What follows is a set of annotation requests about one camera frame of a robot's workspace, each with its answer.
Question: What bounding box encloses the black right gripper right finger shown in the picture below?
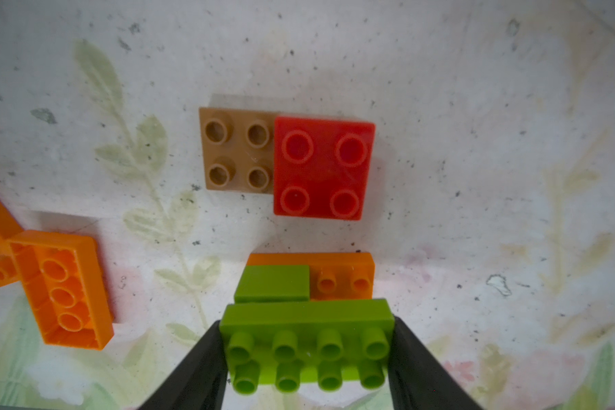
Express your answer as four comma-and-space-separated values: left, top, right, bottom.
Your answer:
388, 317, 481, 410

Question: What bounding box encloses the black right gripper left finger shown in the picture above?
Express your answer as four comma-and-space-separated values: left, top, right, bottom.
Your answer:
139, 321, 228, 410

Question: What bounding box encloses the green long lego brick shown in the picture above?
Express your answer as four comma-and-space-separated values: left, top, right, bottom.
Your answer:
220, 299, 395, 395

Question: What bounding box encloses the green square lego brick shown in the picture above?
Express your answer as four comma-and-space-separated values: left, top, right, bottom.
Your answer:
234, 265, 310, 303

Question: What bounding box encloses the orange 2x4 lego plate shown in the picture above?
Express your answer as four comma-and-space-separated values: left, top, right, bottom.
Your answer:
247, 252, 375, 301

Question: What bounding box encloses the red square lego brick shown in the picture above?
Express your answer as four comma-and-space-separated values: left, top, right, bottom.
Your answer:
273, 114, 376, 220

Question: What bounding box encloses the tan 2x4 lego plate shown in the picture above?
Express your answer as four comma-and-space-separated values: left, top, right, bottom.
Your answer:
199, 107, 278, 194

